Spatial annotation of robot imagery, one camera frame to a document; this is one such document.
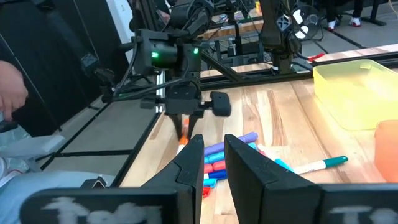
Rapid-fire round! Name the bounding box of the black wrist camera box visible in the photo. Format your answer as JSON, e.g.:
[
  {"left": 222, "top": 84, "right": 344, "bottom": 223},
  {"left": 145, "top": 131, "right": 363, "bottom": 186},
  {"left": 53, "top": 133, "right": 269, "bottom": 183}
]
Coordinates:
[{"left": 136, "top": 29, "right": 180, "bottom": 77}]

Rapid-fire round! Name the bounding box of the red highlighter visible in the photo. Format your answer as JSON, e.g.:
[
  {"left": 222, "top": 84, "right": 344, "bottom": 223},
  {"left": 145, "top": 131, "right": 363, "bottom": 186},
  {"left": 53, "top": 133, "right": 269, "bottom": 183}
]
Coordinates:
[{"left": 203, "top": 160, "right": 227, "bottom": 174}]

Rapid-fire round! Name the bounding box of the green cap whiteboard marker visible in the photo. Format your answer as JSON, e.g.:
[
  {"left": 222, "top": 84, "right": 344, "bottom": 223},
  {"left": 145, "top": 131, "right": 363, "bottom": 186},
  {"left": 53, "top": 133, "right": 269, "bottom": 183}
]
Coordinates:
[{"left": 292, "top": 155, "right": 349, "bottom": 175}]

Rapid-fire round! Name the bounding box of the orange plastic bin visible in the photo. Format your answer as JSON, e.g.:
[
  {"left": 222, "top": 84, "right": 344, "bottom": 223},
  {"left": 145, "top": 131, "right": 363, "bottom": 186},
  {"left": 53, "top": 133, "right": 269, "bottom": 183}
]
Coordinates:
[{"left": 374, "top": 119, "right": 398, "bottom": 184}]

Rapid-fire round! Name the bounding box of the person's hand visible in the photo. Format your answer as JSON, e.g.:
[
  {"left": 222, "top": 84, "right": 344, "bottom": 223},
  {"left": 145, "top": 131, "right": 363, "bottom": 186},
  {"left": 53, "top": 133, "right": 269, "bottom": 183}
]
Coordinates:
[{"left": 0, "top": 60, "right": 29, "bottom": 122}]

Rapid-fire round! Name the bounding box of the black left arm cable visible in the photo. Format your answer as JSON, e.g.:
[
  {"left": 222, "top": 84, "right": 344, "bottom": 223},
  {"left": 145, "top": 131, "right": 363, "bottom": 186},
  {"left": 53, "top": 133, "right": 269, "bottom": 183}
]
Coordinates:
[{"left": 101, "top": 42, "right": 201, "bottom": 103}]

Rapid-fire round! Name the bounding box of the background wooden workbench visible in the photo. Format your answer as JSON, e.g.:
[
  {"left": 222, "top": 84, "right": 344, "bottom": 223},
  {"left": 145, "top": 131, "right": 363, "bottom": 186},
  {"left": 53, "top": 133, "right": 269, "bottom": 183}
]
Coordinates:
[{"left": 198, "top": 18, "right": 265, "bottom": 41}]

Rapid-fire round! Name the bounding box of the person's leg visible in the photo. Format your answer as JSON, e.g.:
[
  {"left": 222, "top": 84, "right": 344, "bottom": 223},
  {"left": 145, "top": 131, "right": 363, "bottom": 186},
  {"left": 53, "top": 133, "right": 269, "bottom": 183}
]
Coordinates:
[{"left": 0, "top": 170, "right": 116, "bottom": 224}]

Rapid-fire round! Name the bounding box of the orange whiteboard marker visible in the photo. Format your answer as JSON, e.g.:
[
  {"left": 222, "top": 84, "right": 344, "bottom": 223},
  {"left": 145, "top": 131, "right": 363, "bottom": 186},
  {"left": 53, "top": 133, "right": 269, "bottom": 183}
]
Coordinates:
[{"left": 176, "top": 118, "right": 190, "bottom": 156}]

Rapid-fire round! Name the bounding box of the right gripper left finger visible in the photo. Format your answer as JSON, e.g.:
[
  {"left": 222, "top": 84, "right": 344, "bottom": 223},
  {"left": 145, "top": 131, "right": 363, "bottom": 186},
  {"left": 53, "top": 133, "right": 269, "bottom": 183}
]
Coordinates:
[{"left": 19, "top": 134, "right": 205, "bottom": 224}]

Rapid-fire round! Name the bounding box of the person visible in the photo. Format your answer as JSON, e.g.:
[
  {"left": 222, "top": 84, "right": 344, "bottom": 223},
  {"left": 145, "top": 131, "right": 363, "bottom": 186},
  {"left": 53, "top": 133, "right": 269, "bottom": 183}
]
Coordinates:
[{"left": 320, "top": 0, "right": 364, "bottom": 32}]

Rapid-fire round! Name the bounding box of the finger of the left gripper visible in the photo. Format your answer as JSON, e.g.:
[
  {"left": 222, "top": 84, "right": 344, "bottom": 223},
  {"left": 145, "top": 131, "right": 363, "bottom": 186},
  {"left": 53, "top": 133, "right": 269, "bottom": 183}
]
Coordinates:
[
  {"left": 187, "top": 114, "right": 203, "bottom": 140},
  {"left": 167, "top": 113, "right": 184, "bottom": 140}
]

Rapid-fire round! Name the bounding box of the yellow plastic bin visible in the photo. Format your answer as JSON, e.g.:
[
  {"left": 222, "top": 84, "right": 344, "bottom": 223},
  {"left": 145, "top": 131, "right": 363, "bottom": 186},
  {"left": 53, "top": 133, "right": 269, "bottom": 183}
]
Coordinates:
[{"left": 312, "top": 58, "right": 398, "bottom": 131}]

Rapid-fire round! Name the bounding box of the purple highlighter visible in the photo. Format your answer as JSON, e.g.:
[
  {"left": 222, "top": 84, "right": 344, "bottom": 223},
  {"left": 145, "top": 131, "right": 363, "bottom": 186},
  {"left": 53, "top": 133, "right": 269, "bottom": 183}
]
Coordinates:
[{"left": 203, "top": 131, "right": 259, "bottom": 157}]

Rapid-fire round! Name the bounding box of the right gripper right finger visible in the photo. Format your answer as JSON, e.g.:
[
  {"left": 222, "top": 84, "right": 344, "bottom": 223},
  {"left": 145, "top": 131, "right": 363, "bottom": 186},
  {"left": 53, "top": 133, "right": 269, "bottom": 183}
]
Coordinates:
[{"left": 223, "top": 134, "right": 398, "bottom": 224}]

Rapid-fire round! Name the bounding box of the black aluminium table frame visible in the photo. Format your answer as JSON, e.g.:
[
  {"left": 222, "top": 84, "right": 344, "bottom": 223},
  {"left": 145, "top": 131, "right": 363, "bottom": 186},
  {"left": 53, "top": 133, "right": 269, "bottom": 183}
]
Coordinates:
[{"left": 110, "top": 51, "right": 398, "bottom": 188}]

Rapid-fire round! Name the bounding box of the black floor fan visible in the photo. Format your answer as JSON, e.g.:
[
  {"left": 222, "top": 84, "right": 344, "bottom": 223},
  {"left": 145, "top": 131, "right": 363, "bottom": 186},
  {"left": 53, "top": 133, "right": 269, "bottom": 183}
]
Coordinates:
[{"left": 292, "top": 4, "right": 324, "bottom": 41}]

